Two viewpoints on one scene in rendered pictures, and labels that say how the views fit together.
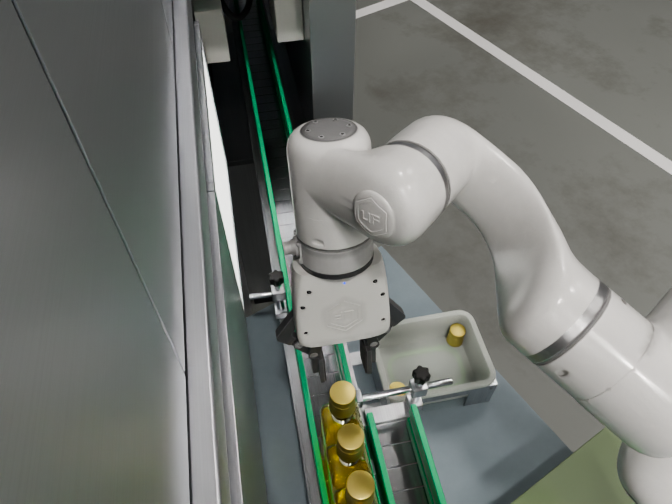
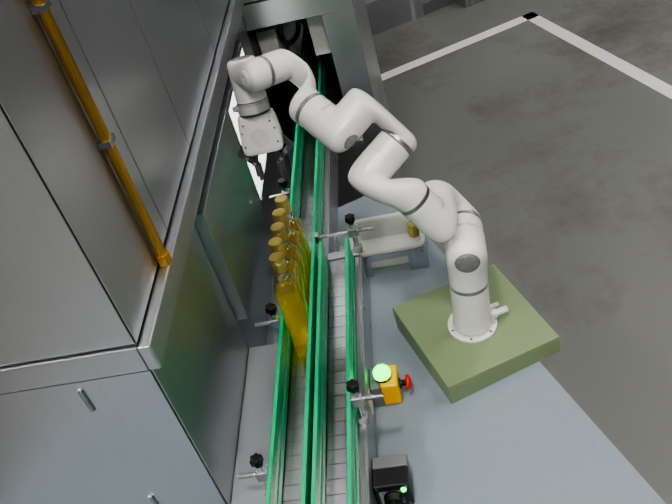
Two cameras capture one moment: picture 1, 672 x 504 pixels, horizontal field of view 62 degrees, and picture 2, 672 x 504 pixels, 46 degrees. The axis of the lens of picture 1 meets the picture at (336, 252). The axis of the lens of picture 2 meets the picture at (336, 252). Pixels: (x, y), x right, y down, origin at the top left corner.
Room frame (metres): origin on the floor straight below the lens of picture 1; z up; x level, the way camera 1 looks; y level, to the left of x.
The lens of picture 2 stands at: (-1.24, -0.75, 2.31)
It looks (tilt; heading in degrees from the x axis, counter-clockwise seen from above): 39 degrees down; 22
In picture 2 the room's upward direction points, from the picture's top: 17 degrees counter-clockwise
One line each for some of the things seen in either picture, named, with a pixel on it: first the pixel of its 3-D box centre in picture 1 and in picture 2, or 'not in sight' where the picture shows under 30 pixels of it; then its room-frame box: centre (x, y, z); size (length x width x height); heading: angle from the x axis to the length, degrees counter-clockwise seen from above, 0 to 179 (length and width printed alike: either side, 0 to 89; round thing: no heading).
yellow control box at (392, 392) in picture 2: not in sight; (386, 385); (0.00, -0.27, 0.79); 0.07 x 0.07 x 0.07; 11
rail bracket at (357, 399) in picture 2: not in sight; (368, 401); (-0.17, -0.28, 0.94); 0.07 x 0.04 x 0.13; 101
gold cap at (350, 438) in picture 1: (350, 442); (281, 218); (0.25, -0.02, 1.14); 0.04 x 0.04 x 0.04
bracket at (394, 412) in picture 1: (389, 417); (346, 262); (0.40, -0.10, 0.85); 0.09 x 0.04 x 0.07; 101
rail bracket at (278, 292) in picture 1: (268, 297); (281, 198); (0.60, 0.13, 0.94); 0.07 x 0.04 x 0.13; 101
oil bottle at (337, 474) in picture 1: (347, 480); (296, 263); (0.25, -0.02, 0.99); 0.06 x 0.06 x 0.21; 12
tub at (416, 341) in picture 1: (428, 362); (388, 242); (0.54, -0.19, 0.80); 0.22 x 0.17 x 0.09; 101
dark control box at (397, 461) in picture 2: not in sight; (393, 481); (-0.27, -0.32, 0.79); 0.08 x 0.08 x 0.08; 11
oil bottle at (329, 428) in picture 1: (341, 441); (298, 249); (0.31, -0.01, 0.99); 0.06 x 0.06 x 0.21; 12
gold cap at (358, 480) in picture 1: (359, 490); (279, 232); (0.20, -0.03, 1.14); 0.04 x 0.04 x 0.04
